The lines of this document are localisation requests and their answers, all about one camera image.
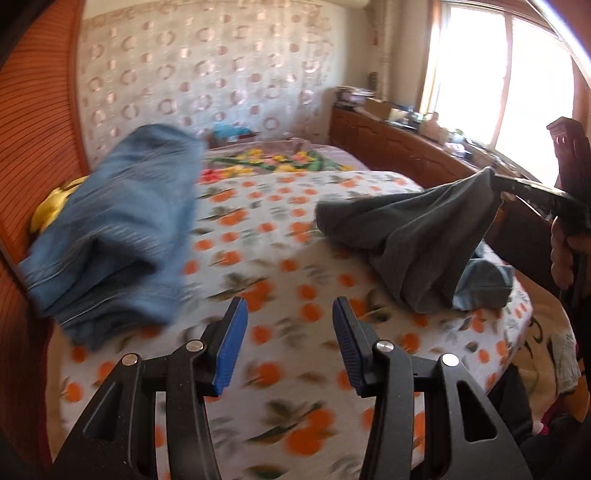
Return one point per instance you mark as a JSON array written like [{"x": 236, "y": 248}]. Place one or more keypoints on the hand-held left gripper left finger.
[{"x": 230, "y": 350}]

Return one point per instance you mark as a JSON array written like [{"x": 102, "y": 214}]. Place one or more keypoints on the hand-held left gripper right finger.
[{"x": 347, "y": 350}]

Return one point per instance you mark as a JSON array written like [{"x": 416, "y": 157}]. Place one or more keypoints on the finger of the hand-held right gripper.
[{"x": 531, "y": 194}]

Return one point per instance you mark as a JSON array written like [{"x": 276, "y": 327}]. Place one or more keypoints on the grey blue pants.
[{"x": 406, "y": 240}]

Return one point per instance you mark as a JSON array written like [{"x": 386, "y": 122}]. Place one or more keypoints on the person's right hand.
[{"x": 562, "y": 263}]

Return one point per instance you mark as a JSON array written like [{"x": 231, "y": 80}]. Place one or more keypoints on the orange fruit print bed sheet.
[{"x": 286, "y": 230}]

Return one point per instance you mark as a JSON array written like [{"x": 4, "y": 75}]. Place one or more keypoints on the beige blanket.
[{"x": 545, "y": 332}]

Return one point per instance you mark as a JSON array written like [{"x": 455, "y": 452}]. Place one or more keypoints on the window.
[{"x": 466, "y": 69}]

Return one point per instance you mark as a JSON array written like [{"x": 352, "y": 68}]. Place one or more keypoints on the wooden cabinet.
[{"x": 392, "y": 143}]

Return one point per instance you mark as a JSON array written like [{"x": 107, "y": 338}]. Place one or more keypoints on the folded blue jeans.
[{"x": 115, "y": 230}]

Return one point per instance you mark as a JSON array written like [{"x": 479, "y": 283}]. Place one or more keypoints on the cardboard box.
[{"x": 379, "y": 108}]

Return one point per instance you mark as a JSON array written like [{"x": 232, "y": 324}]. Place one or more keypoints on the floral purple blanket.
[{"x": 277, "y": 159}]

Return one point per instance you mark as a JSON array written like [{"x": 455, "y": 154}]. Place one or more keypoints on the stack of books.
[{"x": 353, "y": 97}]

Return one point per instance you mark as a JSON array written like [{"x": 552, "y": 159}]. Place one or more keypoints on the blue toy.
[{"x": 231, "y": 131}]

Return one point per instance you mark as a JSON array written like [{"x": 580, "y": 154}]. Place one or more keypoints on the yellow cloth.
[{"x": 51, "y": 207}]

